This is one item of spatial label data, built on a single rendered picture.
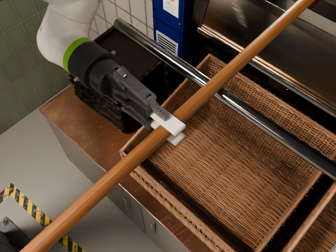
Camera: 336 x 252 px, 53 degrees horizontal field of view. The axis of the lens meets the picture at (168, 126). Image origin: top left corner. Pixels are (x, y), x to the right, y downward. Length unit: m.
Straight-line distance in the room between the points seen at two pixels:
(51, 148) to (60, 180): 0.22
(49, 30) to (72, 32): 0.05
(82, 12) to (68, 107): 0.77
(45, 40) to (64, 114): 0.71
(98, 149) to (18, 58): 0.84
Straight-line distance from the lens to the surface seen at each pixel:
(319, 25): 1.01
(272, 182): 1.33
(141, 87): 0.67
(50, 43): 0.82
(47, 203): 1.98
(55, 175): 2.03
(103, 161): 1.34
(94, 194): 0.61
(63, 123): 1.47
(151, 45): 0.85
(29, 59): 2.06
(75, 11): 0.79
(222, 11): 1.18
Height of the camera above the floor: 1.77
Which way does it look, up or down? 58 degrees down
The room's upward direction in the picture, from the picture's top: straight up
